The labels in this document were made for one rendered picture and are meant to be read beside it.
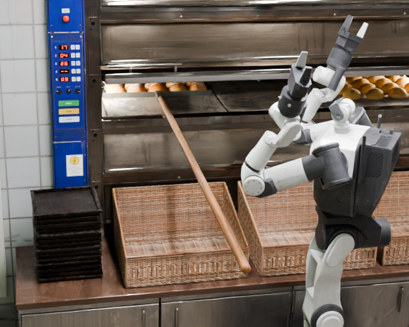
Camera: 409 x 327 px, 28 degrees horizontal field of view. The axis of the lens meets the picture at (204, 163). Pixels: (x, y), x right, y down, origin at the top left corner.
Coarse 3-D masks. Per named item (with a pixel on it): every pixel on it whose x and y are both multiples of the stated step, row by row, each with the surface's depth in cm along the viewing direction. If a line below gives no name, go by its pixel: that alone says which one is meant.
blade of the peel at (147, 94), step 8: (104, 88) 420; (208, 88) 420; (104, 96) 405; (112, 96) 406; (120, 96) 406; (128, 96) 407; (136, 96) 408; (144, 96) 409; (152, 96) 410; (168, 96) 411
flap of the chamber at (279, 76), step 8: (352, 72) 375; (360, 72) 376; (368, 72) 377; (376, 72) 378; (384, 72) 379; (392, 72) 380; (400, 72) 380; (408, 72) 381; (104, 80) 358; (112, 80) 353; (120, 80) 353; (128, 80) 354; (136, 80) 355; (144, 80) 356; (152, 80) 356; (160, 80) 357; (168, 80) 358; (176, 80) 359; (184, 80) 359; (192, 80) 360; (200, 80) 361; (208, 80) 362; (216, 80) 362; (224, 80) 363
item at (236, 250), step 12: (168, 108) 384; (168, 120) 372; (180, 132) 354; (180, 144) 343; (192, 156) 328; (192, 168) 319; (204, 180) 306; (204, 192) 298; (216, 204) 287; (216, 216) 280; (228, 228) 270; (228, 240) 264; (240, 252) 254; (240, 264) 249
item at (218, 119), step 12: (324, 108) 401; (372, 108) 403; (384, 108) 404; (396, 108) 404; (408, 108) 405; (108, 120) 374; (120, 120) 375; (132, 120) 377; (144, 120) 378; (156, 120) 379; (180, 120) 382; (192, 120) 383; (204, 120) 384; (216, 120) 386; (228, 120) 387; (240, 120) 388; (252, 120) 390; (264, 120) 391
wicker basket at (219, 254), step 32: (128, 192) 385; (160, 192) 389; (192, 192) 392; (224, 192) 395; (128, 224) 387; (192, 224) 394; (128, 256) 347; (160, 256) 350; (192, 256) 353; (224, 256) 356
